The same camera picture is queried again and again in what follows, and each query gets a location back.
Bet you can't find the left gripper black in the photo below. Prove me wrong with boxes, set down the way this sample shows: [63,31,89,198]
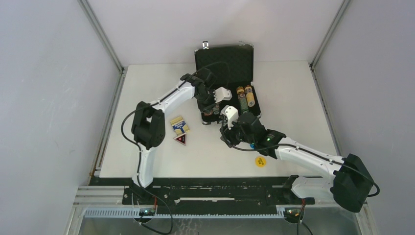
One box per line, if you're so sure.
[195,89,220,114]

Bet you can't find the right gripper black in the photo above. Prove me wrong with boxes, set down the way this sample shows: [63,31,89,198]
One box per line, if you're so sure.
[220,117,256,148]

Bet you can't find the playing card deck box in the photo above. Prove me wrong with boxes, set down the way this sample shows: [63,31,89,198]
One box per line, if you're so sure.
[170,116,190,136]

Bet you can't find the black aluminium poker case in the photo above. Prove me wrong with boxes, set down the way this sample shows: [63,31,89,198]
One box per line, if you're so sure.
[194,43,262,125]

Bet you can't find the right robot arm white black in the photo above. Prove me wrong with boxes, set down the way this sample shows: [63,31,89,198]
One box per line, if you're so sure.
[220,111,380,212]

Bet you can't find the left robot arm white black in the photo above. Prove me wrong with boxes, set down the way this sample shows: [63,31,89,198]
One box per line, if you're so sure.
[131,72,232,204]

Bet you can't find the green chip row inner left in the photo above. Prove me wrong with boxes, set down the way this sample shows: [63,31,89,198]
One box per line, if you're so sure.
[212,104,220,115]

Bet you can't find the yellow chip row far right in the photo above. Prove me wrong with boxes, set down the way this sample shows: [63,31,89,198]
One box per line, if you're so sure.
[244,86,255,107]

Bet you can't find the green orange chip row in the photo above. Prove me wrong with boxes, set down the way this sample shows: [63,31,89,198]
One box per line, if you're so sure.
[236,86,249,114]

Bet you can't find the yellow round button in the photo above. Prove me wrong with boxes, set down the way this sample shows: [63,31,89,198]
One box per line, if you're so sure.
[255,156,267,167]

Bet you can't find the red black triangular button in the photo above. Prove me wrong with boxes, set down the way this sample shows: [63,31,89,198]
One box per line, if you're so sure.
[174,133,187,146]

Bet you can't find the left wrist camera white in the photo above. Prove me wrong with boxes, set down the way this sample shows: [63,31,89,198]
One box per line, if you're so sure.
[213,87,232,103]

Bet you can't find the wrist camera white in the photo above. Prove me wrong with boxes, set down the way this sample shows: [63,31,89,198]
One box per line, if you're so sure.
[213,87,232,103]
[220,105,239,129]

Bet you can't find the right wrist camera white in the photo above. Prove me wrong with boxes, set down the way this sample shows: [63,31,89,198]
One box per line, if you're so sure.
[220,105,239,129]

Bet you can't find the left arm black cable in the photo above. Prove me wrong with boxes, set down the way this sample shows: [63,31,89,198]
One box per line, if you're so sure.
[120,61,231,235]

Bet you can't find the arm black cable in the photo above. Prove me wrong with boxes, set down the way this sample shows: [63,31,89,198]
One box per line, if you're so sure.
[120,61,231,235]
[220,120,381,198]

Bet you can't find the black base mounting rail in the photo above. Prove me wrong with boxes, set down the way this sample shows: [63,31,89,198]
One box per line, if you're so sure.
[89,177,315,215]

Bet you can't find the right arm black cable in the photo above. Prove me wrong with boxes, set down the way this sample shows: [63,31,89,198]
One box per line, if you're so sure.
[220,120,381,198]

